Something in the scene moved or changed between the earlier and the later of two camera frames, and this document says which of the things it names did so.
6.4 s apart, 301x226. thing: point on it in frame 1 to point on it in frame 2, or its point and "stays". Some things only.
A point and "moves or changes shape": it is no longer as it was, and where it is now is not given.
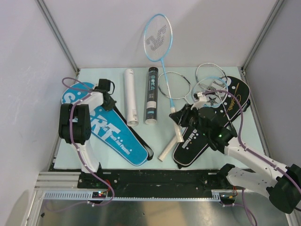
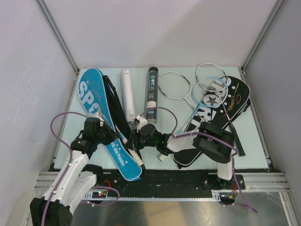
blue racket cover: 111,127 moves or changes shape
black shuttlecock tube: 151,117 stays
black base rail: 153,179 stays
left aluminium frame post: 50,19 stays
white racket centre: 174,85 stays
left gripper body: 109,104 to 99,136
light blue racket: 215,91 stays
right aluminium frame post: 264,32 stays
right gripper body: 192,117 to 139,141
